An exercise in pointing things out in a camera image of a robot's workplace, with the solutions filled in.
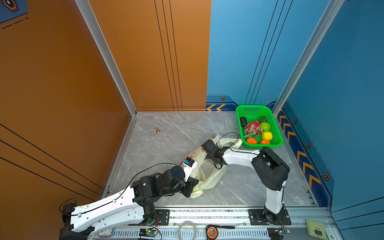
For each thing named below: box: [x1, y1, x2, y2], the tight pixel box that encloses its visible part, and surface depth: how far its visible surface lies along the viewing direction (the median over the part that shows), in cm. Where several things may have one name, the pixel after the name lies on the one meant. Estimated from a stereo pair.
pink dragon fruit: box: [243, 120, 263, 138], surface depth 101 cm
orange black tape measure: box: [205, 224, 236, 240], surface depth 69 cm
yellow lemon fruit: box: [261, 131, 273, 141], surface depth 101 cm
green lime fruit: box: [260, 121, 271, 132], surface depth 104 cm
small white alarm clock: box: [97, 228, 113, 238], surface depth 69 cm
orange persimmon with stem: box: [260, 139, 271, 145], surface depth 99 cm
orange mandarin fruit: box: [246, 137, 257, 144], surface depth 98 cm
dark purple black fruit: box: [240, 116, 247, 128], surface depth 111 cm
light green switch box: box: [306, 219, 327, 240], surface depth 70 cm
